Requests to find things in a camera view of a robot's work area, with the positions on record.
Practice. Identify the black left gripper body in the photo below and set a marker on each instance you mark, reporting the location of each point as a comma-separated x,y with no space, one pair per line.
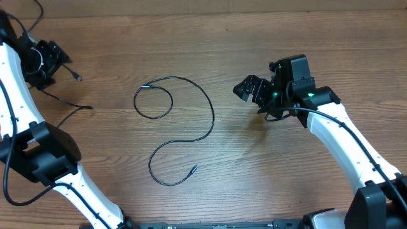
52,59

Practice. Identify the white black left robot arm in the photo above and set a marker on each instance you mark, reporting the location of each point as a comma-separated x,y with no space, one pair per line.
34,148

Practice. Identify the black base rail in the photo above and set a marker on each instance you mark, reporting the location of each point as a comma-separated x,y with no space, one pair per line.
222,225

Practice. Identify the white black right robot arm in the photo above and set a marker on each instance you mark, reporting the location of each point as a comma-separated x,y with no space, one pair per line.
379,188

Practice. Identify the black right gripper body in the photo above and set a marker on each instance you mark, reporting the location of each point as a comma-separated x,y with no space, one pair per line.
271,98

